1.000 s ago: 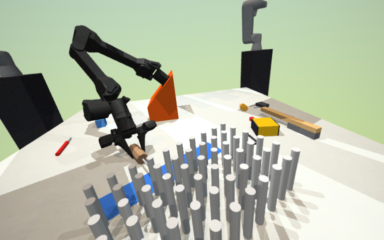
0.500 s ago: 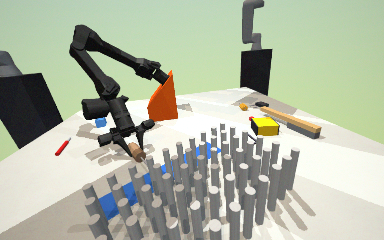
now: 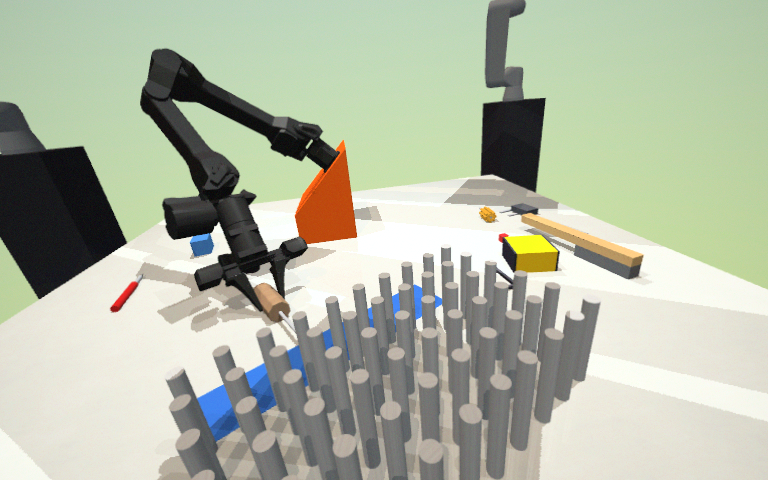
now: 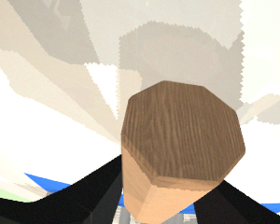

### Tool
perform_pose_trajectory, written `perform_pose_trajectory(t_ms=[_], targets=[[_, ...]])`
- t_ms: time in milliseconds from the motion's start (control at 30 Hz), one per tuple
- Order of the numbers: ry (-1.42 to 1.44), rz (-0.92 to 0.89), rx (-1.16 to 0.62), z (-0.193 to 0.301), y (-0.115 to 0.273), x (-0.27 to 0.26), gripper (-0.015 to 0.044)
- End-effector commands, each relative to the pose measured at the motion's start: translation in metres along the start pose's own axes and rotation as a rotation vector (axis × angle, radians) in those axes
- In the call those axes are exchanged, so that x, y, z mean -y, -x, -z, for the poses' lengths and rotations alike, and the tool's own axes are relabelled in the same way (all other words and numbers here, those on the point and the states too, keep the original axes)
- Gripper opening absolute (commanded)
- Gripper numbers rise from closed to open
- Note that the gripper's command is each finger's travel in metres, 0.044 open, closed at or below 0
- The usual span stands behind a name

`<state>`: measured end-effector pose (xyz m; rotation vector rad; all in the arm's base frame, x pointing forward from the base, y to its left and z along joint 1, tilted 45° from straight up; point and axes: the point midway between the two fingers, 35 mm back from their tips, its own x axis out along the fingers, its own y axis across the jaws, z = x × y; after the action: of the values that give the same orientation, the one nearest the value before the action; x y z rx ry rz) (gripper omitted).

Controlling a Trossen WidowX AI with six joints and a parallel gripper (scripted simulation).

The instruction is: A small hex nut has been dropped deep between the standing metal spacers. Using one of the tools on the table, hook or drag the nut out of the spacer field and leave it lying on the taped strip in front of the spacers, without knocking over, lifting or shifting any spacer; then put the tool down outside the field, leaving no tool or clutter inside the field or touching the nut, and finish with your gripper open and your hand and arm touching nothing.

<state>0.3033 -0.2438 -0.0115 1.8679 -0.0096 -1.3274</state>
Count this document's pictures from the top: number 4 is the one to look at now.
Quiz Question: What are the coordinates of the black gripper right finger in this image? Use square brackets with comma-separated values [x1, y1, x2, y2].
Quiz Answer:
[193, 180, 280, 224]

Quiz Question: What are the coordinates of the blue flat strip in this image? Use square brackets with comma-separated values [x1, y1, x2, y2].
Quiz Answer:
[24, 173, 280, 214]

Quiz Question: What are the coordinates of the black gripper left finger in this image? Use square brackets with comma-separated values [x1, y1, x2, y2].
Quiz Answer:
[0, 153, 124, 224]

